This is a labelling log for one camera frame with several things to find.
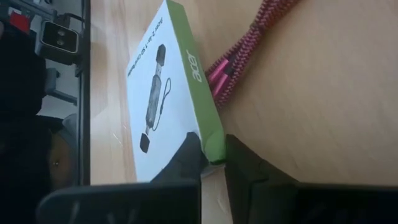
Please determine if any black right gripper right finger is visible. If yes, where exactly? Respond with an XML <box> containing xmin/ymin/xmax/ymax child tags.
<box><xmin>224</xmin><ymin>134</ymin><xmax>398</xmax><ymax>224</ymax></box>

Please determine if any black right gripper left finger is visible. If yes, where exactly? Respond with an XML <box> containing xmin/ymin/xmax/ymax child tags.
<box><xmin>35</xmin><ymin>131</ymin><xmax>210</xmax><ymax>224</ymax></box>

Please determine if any white box with green edge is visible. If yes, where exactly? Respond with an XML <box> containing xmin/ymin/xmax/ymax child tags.
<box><xmin>125</xmin><ymin>0</ymin><xmax>226</xmax><ymax>183</ymax></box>

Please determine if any magenta braided cable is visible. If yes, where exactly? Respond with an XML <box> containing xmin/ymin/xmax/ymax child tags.
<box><xmin>205</xmin><ymin>0</ymin><xmax>301</xmax><ymax>110</ymax></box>

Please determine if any grey table-level camera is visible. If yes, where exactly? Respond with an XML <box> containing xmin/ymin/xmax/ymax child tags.
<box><xmin>34</xmin><ymin>19</ymin><xmax>81</xmax><ymax>67</ymax></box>

